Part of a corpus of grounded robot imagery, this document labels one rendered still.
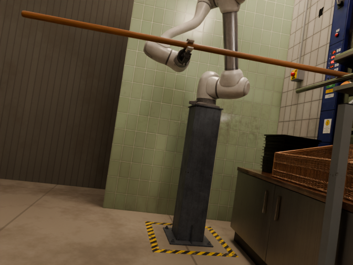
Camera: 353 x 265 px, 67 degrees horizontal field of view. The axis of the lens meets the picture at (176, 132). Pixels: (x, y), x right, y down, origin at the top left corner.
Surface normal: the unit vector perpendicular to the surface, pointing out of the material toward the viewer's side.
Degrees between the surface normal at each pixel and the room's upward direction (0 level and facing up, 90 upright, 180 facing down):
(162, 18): 90
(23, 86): 90
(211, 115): 90
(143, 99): 90
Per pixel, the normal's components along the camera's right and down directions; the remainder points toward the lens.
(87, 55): 0.20, 0.00
